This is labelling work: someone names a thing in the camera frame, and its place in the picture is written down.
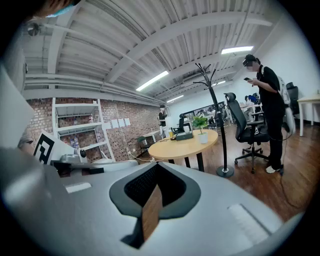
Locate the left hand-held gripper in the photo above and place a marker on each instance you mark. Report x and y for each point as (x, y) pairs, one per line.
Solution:
(43, 147)

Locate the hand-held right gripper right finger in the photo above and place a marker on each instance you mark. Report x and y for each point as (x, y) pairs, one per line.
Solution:
(212, 212)

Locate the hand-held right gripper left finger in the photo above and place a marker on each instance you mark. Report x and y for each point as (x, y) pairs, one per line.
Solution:
(87, 212)

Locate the green plant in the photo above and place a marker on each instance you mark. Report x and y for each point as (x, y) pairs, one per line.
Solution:
(203, 137)

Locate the small black chair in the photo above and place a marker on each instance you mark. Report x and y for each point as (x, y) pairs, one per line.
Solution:
(143, 142)

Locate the clear water bottle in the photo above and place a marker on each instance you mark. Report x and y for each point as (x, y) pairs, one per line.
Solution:
(77, 143)
(72, 143)

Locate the small white desk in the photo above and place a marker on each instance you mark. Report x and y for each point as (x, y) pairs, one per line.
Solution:
(152, 133)

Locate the white metal shelf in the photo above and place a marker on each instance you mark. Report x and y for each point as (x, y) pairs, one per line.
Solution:
(80, 126)

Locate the black coat rack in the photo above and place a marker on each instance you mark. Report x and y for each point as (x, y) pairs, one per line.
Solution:
(224, 150)

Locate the round wooden table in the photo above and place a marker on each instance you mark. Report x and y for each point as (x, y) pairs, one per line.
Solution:
(180, 148)

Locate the white cup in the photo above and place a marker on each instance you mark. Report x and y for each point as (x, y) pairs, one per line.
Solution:
(187, 129)

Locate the ceiling tube light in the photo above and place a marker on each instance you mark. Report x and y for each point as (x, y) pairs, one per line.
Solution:
(175, 98)
(237, 50)
(152, 80)
(218, 83)

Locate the black high-back office chair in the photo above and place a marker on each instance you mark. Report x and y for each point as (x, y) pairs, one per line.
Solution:
(237, 117)

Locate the black framed glass partition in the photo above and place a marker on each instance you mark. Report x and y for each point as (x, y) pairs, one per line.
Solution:
(200, 110)

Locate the ceiling air vent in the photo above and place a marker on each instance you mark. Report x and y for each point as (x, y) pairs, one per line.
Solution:
(196, 76)

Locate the light wooden desk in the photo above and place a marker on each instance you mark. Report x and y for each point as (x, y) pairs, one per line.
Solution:
(308, 98)

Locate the round grey ceiling fixture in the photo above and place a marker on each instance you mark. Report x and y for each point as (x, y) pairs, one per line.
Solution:
(33, 29)

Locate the person's light blue face mask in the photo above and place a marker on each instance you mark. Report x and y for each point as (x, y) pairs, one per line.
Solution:
(58, 12)

